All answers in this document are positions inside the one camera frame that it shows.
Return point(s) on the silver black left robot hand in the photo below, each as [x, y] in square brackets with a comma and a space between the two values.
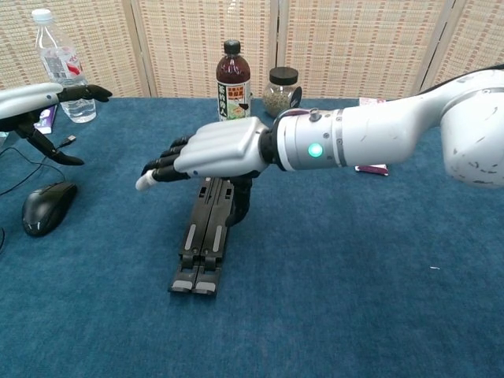
[27, 98]

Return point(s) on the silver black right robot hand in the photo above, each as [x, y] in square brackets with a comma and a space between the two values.
[224, 149]

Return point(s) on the black folding laptop stand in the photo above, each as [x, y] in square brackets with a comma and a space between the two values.
[204, 236]

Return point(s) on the white purple toothpaste tube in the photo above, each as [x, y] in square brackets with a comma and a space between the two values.
[47, 118]

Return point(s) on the clear plastic water bottle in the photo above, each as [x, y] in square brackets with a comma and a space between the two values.
[67, 71]

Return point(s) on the dark tea drink bottle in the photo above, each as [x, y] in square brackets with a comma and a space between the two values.
[232, 78]

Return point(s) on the glass jar black lid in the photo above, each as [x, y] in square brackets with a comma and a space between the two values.
[279, 98]

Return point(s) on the black computer mouse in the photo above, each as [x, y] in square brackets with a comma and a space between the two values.
[47, 206]

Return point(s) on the bamboo folding screen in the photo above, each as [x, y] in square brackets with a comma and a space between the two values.
[197, 39]

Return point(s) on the floral paper box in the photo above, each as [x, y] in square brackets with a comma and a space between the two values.
[372, 169]

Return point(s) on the blue table cloth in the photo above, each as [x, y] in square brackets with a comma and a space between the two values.
[118, 315]

